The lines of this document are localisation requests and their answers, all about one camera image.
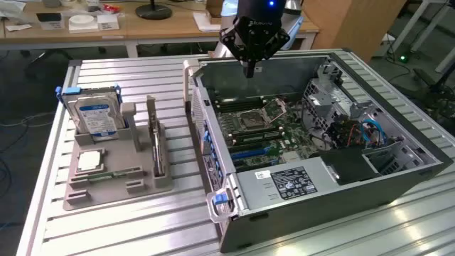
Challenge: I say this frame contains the grey metal bracket bay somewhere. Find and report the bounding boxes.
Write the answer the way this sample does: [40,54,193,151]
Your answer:
[361,141,427,177]

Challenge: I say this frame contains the metal disk bay cage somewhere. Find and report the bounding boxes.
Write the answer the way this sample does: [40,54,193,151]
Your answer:
[301,77,356,129]

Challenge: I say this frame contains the brown cardboard box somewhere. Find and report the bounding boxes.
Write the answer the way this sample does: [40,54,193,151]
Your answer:
[205,0,224,19]

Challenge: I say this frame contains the graphics card with metal bracket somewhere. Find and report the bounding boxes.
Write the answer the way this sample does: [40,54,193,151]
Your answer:
[145,95,168,178]

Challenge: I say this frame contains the white table frame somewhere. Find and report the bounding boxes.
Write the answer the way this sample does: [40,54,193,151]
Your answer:
[387,0,455,73]

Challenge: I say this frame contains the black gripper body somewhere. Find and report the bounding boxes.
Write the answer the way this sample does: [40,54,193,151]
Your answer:
[232,0,287,62]

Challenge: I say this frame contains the metal socket cover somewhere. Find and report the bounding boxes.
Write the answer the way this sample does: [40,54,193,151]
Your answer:
[261,98,287,123]

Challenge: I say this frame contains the hard disk in blue carrier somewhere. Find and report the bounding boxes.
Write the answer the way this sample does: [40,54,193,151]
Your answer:
[54,84,124,142]

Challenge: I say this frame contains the open black PC case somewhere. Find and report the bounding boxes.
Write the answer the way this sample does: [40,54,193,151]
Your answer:
[181,52,453,254]

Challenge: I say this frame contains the installed black RAM stick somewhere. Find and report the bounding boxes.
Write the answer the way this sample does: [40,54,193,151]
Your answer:
[231,127,285,147]

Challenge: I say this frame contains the white paper sheets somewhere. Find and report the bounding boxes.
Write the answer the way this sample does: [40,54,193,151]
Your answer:
[190,12,223,33]

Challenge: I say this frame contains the green motherboard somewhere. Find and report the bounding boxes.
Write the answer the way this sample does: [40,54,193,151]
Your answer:
[209,90,320,171]

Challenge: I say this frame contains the green RAM stick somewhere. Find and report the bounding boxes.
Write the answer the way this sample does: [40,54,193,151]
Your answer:
[86,167,137,183]

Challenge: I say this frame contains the black floor stand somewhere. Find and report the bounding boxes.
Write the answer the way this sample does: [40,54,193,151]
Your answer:
[411,68,455,121]

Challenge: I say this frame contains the white box with label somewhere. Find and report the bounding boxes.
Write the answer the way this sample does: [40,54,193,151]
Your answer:
[96,13,120,31]

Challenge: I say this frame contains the wooden desk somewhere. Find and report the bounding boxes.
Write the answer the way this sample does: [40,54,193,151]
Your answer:
[0,0,320,51]

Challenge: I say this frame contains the grey parts rack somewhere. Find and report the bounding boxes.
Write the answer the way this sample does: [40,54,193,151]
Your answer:
[62,102,174,211]

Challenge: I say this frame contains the white box with black top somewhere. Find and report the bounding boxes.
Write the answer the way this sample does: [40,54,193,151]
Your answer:
[34,12,66,30]

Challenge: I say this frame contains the black round lamp base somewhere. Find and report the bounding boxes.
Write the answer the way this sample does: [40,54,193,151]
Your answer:
[134,0,173,21]

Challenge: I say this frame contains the CPU socket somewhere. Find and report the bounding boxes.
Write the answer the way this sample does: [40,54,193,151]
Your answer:
[236,109,271,131]

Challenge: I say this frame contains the white box with bowl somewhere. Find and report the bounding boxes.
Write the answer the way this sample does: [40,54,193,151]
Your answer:
[66,14,100,34]

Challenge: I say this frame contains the wooden cabinet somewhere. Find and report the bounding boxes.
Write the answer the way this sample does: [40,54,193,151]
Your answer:
[312,0,408,62]

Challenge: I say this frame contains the grey power supply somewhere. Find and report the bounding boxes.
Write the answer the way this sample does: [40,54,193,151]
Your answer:
[227,157,341,211]

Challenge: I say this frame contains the blue expansion slot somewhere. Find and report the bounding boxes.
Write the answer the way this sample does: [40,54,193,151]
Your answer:
[229,146,273,161]

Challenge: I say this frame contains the blue wire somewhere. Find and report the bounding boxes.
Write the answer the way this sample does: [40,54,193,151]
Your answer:
[359,121,388,147]

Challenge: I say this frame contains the silver CPU chip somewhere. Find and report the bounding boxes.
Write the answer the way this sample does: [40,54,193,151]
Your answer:
[77,152,102,171]

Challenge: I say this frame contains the black chair base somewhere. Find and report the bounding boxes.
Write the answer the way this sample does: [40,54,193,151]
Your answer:
[20,47,72,78]

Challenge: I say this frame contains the black connector block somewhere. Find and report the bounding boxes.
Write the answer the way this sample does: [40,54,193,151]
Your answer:
[324,119,356,149]

